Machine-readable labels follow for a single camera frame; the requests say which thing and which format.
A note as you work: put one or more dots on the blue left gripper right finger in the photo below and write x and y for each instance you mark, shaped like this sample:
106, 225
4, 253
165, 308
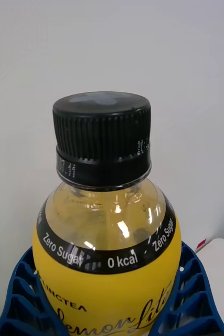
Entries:
193, 294

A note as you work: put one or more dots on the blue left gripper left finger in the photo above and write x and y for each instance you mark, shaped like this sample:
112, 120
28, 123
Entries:
22, 302

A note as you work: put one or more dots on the yellow bottle with black cap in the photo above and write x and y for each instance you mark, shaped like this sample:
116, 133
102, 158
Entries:
104, 288

